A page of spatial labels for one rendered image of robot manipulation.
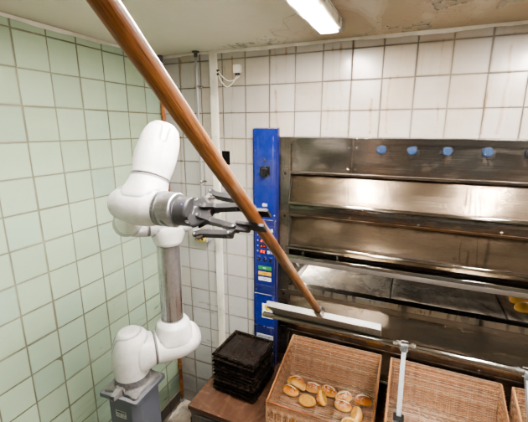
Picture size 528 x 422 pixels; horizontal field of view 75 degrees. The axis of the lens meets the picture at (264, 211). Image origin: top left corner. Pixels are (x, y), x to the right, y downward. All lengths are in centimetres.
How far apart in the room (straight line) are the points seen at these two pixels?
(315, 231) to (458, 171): 81
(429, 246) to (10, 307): 202
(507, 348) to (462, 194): 85
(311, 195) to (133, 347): 120
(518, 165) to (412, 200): 48
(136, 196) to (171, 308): 84
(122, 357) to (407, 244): 151
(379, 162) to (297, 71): 67
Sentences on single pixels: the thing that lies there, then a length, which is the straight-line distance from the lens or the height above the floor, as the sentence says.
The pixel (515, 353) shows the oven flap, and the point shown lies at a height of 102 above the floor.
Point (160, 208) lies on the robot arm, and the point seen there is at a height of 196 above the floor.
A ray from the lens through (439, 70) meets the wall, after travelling 195.
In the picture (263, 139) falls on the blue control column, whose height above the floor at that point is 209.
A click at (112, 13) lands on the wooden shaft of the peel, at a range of 44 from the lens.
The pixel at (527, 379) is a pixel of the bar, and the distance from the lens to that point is 192.
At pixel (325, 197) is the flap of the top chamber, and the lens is 200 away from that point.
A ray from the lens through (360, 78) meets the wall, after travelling 196.
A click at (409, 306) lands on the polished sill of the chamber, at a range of 216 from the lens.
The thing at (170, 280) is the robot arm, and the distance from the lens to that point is 160.
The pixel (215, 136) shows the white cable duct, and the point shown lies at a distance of 222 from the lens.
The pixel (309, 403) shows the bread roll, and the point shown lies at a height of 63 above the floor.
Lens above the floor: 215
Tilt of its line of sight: 14 degrees down
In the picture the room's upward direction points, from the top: straight up
